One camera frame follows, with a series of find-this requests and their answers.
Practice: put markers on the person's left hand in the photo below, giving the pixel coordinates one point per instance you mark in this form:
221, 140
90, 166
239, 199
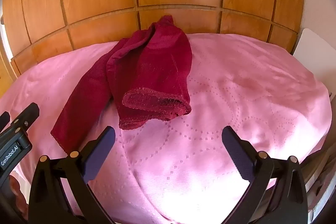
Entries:
17, 192

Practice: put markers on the pink bedspread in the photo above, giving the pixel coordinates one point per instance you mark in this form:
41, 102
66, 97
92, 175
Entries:
236, 98

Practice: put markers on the dark red cloth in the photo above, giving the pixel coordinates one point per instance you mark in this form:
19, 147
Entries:
155, 66

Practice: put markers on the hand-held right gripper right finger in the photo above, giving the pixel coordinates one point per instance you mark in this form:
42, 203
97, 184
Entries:
236, 150

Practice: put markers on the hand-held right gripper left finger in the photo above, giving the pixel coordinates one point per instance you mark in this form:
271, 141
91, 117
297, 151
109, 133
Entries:
101, 150

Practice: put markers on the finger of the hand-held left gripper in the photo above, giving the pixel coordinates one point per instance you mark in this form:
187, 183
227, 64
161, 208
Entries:
27, 115
4, 120

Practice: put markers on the white board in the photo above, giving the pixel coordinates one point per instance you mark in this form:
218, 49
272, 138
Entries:
315, 53

